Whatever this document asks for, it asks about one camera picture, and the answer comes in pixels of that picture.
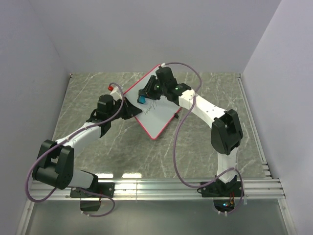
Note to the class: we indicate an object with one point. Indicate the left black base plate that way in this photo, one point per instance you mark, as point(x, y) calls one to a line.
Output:
point(106, 189)

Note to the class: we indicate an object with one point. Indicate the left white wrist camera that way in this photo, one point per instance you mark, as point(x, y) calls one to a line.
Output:
point(116, 92)

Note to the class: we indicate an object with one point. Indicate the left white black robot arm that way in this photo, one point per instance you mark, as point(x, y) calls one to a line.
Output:
point(55, 165)

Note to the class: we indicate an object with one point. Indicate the aluminium rail right side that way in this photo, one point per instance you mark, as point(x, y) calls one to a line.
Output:
point(265, 166)

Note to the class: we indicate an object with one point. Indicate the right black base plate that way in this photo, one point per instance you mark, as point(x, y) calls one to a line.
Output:
point(218, 189)

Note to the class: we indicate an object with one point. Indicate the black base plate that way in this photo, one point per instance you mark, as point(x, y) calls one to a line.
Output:
point(106, 189)
point(218, 189)

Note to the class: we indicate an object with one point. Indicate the pink framed whiteboard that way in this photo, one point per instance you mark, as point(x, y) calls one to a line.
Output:
point(156, 114)

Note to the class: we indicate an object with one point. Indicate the blue whiteboard eraser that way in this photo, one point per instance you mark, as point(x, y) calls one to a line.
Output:
point(141, 99)

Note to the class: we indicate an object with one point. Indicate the aluminium mounting rail front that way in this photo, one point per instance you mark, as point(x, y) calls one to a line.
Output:
point(164, 189)

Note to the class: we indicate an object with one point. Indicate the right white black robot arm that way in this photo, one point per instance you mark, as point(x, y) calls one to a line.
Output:
point(226, 130)

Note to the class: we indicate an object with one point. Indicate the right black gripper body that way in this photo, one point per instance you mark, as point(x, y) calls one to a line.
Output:
point(163, 90)

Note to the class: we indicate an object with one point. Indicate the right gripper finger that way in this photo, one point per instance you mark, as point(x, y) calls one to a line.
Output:
point(150, 86)
point(153, 95)

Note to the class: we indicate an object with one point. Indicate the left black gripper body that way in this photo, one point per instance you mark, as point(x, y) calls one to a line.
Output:
point(123, 113)

